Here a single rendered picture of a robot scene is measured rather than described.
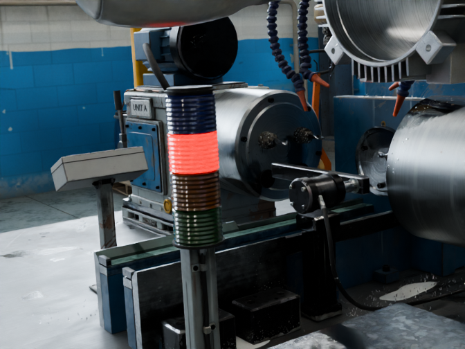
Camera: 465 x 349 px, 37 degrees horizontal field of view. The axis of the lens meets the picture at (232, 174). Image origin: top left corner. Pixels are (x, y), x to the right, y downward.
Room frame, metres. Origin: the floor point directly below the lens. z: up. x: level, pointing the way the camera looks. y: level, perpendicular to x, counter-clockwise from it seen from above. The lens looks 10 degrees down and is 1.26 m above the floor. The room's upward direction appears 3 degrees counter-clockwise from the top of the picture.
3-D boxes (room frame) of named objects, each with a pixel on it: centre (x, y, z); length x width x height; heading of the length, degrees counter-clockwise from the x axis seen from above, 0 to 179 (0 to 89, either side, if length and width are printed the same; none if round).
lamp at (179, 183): (0.83, 0.05, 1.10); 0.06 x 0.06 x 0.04
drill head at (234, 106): (1.67, -0.03, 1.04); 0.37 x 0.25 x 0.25; 34
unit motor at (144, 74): (1.89, 0.15, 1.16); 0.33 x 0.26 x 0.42; 34
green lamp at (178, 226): (0.83, 0.05, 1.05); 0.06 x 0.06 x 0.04
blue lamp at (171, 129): (0.83, 0.05, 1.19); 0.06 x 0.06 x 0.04
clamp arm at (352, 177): (1.30, -0.16, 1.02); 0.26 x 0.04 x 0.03; 34
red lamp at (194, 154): (0.83, 0.05, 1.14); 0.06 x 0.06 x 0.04
